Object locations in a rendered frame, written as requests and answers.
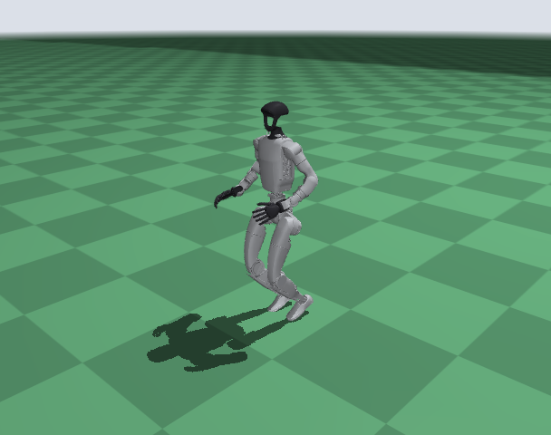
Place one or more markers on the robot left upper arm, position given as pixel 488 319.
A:
pixel 294 152

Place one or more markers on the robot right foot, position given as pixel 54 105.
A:
pixel 278 303

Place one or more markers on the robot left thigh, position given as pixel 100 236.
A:
pixel 280 245

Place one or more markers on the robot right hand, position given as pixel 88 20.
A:
pixel 226 194

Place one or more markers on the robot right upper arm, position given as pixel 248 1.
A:
pixel 256 164

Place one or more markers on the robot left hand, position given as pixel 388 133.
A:
pixel 271 210

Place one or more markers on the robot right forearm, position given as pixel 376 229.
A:
pixel 247 181

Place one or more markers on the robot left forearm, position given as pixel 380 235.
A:
pixel 302 192

